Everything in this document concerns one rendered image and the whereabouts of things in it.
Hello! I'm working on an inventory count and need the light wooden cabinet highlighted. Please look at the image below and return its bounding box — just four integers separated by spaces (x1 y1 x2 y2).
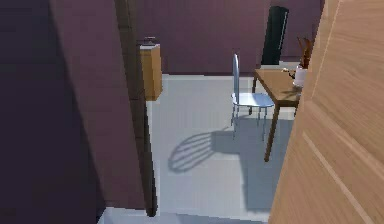
139 43 164 102

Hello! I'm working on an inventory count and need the white metal chair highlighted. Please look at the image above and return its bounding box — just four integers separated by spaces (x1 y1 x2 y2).
230 53 276 142

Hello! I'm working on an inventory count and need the dark item on cabinet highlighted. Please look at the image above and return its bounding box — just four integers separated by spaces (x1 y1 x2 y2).
139 36 160 47

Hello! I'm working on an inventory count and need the brown wooden table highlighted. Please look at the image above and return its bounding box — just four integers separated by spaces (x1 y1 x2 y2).
248 68 303 163

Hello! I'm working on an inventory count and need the black fridge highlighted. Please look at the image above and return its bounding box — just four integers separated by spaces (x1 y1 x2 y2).
260 5 290 66

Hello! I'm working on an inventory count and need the white pot brown plant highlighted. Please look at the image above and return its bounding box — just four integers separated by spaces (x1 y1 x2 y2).
288 36 314 89

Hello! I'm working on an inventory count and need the light wooden room door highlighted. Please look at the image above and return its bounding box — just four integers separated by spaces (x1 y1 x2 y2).
268 0 384 224

